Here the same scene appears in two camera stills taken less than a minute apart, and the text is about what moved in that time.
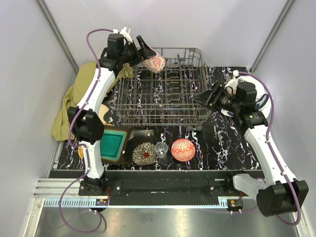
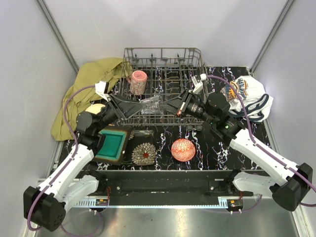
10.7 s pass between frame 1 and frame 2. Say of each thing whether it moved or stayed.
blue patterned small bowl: stayed
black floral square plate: stayed
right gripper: moved
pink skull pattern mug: moved
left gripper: moved
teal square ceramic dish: stayed
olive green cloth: stayed
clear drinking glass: moved
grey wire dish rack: stayed
